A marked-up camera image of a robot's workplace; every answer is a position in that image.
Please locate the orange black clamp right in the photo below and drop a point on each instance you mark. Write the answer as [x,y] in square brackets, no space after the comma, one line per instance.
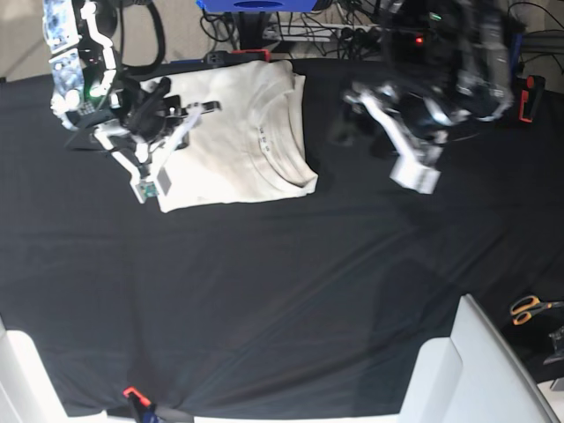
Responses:
[531,96]

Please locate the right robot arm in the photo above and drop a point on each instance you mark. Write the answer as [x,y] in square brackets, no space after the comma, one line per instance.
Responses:
[92,84]

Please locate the white frame left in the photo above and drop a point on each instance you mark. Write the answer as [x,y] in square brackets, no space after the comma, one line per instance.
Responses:
[27,394]

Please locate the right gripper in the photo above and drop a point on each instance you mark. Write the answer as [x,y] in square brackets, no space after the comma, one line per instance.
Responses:
[143,149]

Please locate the blue box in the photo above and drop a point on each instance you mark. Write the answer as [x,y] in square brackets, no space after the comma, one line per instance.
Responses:
[218,6]

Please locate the orange clamp bottom edge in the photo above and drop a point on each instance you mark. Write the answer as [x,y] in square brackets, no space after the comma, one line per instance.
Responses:
[132,393]

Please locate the orange black clamp top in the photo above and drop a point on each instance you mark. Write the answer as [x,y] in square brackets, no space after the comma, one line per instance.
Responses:
[224,58]

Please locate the white T-shirt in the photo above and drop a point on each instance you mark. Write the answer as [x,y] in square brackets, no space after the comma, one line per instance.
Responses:
[250,150]

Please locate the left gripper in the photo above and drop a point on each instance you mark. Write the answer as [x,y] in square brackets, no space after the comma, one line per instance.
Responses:
[414,168]

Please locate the black table cloth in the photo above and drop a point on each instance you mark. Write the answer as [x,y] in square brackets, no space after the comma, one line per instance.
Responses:
[305,308]

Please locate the orange black clamp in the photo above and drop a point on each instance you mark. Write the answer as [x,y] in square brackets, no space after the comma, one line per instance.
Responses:
[224,58]
[531,96]

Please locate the white power strip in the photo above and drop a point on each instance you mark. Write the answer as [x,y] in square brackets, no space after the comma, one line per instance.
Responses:
[309,31]

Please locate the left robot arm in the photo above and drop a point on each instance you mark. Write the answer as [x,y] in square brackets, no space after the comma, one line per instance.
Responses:
[446,62]

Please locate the orange handled scissors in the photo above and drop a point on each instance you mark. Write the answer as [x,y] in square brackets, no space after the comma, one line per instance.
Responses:
[529,306]

